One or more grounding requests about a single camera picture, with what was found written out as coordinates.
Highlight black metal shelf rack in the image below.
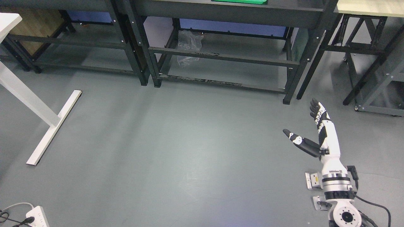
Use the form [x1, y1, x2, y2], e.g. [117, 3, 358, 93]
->
[129, 0, 340, 105]

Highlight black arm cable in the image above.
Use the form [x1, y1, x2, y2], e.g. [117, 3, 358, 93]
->
[353, 194, 392, 227]

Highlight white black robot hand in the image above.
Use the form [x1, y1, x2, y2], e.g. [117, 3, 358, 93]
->
[283, 99, 347, 175]

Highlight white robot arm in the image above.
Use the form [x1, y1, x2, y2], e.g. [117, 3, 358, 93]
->
[305, 172, 365, 227]

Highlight right metal cart frame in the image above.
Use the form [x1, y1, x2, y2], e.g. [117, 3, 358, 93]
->
[297, 0, 404, 117]

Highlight white power strip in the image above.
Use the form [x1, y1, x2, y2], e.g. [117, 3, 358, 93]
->
[26, 206, 50, 227]

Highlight green plastic tray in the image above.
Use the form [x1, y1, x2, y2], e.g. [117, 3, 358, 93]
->
[212, 0, 267, 5]

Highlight clear plastic bag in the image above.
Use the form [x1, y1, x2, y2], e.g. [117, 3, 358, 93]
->
[177, 30, 204, 68]

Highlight white desk with leg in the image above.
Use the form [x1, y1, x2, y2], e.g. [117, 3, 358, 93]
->
[0, 13, 82, 166]

